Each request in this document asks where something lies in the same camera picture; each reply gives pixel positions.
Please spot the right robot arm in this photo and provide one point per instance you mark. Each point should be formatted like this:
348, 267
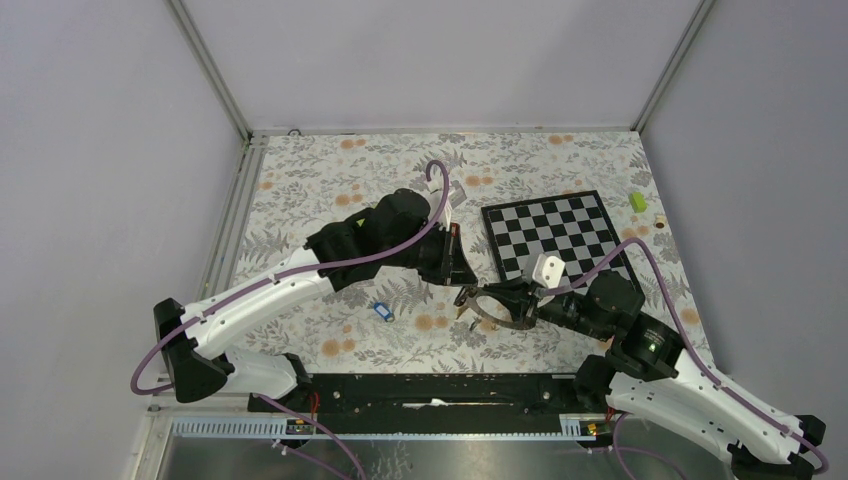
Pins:
649, 372

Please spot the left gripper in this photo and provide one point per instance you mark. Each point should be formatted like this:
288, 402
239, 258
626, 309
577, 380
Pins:
453, 267

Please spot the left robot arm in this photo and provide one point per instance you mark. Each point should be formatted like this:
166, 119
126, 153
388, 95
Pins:
403, 230

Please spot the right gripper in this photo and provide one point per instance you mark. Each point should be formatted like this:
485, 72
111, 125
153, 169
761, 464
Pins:
518, 296

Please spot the black white chessboard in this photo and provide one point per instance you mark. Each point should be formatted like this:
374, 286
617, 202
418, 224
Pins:
574, 227

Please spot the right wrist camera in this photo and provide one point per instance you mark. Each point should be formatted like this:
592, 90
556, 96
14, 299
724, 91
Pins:
544, 270

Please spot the floral table mat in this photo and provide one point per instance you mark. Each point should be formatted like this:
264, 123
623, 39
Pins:
307, 182

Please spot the small green block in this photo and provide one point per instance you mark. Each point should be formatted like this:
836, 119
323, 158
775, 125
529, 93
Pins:
638, 202

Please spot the blue key tag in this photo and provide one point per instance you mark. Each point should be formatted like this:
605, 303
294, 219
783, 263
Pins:
384, 312

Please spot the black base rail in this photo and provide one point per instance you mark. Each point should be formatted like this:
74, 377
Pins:
517, 403

